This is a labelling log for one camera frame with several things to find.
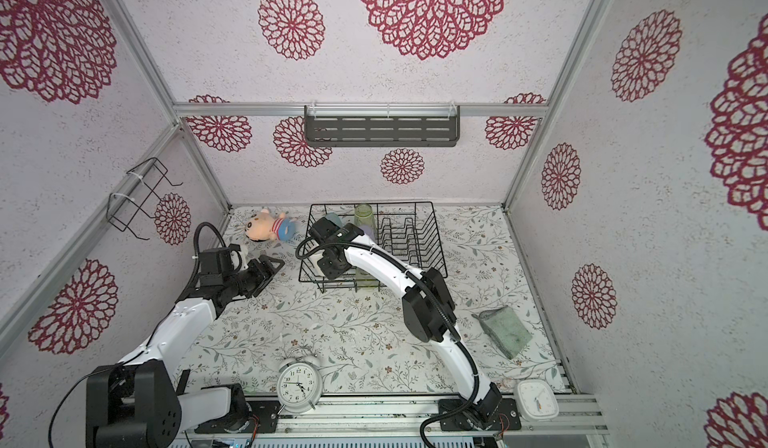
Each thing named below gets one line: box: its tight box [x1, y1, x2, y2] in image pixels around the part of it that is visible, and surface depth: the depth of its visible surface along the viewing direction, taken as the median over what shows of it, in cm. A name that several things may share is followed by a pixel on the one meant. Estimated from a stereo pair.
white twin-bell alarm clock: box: [275, 354, 323, 417], surface depth 77 cm
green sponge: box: [471, 305, 533, 360], surface depth 87 cm
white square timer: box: [516, 379, 560, 422], surface depth 76 cm
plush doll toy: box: [245, 208, 297, 242], surface depth 106 cm
